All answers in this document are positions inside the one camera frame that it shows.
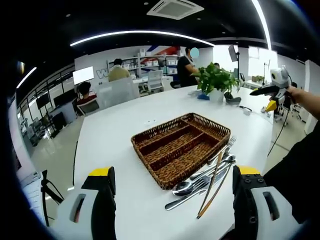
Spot white power adapter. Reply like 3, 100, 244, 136
238, 105, 252, 116

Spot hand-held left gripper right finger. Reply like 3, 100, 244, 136
232, 164, 305, 240

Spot studio light on stand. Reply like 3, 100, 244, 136
228, 44, 242, 81

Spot grey office chair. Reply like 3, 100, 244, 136
76, 98, 101, 116

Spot black curved object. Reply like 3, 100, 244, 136
224, 91, 242, 105

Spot white swivel chair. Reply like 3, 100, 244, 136
273, 99, 291, 127

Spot white display screen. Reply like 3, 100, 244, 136
73, 66, 95, 86

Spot wicker utensil storage basket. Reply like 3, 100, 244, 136
130, 112, 232, 191

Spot white storage shelving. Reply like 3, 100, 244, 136
137, 47, 186, 78

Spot silver knife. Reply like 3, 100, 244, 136
164, 172, 233, 211

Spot bright ceiling light strip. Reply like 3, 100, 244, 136
251, 0, 273, 51

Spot ceiling air conditioner vent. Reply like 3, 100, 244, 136
146, 0, 205, 20

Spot white office chair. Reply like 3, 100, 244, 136
146, 69, 165, 95

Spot white plant pot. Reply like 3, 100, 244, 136
208, 88, 226, 103

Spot long curved ceiling light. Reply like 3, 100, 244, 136
69, 30, 216, 48

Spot person's right hand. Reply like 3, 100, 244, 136
284, 85, 305, 105

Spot small white device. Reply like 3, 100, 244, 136
260, 106, 273, 119

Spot short ceiling light strip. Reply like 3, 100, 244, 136
16, 66, 38, 89

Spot black tripod stand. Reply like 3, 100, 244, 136
39, 169, 65, 227

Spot person in dark clothes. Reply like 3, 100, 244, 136
262, 129, 320, 225

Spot green leafy plant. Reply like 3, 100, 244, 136
191, 62, 243, 96

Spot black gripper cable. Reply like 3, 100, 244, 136
267, 104, 291, 157

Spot translucent desk partition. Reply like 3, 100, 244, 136
96, 76, 141, 110

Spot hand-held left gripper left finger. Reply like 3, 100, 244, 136
51, 166, 118, 240

